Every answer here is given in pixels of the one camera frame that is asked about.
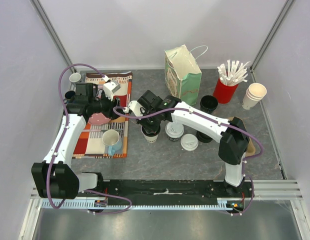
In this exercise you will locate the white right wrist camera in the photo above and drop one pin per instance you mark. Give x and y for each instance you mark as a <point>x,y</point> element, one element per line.
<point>135,107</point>

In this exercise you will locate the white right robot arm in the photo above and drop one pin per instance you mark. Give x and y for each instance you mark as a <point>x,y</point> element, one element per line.
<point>229,134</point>

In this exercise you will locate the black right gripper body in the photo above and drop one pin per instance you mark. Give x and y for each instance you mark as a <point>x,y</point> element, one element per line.
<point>150,127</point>

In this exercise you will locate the pink handled knife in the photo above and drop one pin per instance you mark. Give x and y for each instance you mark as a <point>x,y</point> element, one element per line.
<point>98,130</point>

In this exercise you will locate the black plastic cup lid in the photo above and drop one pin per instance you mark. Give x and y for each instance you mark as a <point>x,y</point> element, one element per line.
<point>150,132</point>

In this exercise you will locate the black plastic lid stack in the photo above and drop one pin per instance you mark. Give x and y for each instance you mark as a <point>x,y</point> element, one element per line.
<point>203,138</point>

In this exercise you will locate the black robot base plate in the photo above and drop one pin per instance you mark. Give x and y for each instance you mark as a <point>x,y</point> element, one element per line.
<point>173,191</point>

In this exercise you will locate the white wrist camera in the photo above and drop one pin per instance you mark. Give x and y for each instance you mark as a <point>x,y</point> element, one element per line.
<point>110,88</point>
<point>135,107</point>

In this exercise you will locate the white plastic cup lid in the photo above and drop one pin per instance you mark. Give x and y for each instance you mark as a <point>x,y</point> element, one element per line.
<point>174,130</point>

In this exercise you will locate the pink dotted plate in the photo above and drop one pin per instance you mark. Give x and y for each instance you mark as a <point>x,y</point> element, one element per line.
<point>98,119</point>

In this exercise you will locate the grey ceramic mug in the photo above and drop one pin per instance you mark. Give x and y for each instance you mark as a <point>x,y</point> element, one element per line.
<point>75,78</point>

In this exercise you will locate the aluminium frame post right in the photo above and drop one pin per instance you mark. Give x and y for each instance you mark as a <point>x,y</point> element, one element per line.
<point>272,32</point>

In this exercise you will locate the brown pulp cup carrier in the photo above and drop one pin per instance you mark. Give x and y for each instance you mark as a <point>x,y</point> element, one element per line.
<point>251,150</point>

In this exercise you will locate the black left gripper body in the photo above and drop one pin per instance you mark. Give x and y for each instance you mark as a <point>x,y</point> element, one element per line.
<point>106,106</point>

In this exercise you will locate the white paper cup stack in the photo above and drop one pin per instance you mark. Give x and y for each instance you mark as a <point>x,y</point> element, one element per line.
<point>254,93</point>

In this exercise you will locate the aluminium frame post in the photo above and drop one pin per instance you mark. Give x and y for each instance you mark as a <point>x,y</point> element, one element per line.
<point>37,5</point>
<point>272,32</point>

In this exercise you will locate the white slotted cable duct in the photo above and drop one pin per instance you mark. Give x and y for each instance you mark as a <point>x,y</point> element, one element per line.
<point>96,204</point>

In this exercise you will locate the white wrapped straws bundle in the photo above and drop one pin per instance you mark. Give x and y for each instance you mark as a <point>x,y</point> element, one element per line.
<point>233,72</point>

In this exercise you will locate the white lid stack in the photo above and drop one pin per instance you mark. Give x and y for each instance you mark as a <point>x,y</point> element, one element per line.
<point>189,142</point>

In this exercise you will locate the light blue ceramic mug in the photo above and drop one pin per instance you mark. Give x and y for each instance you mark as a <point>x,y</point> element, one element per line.
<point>112,141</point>

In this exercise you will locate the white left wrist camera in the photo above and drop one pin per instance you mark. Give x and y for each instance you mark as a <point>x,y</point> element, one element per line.
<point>110,88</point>

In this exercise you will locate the black paper cup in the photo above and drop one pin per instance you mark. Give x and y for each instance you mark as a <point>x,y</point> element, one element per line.
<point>174,138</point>
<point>208,104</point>

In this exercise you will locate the dark blue ceramic mug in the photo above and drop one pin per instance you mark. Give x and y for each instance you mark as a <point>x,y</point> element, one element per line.
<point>68,95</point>

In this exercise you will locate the colourful patterned placemat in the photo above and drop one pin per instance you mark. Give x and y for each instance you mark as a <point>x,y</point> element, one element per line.
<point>90,145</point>

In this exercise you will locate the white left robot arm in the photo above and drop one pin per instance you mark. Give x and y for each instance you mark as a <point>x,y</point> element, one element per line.
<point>53,176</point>

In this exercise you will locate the red ribbed paper cup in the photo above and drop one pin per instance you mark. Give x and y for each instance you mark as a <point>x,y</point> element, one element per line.
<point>223,93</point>

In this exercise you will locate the aluminium frame post left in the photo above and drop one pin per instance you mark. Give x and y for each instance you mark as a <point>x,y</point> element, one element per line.
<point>37,5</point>

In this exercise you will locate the green patterned paper bag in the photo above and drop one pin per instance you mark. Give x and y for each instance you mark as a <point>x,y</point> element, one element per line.
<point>183,74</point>

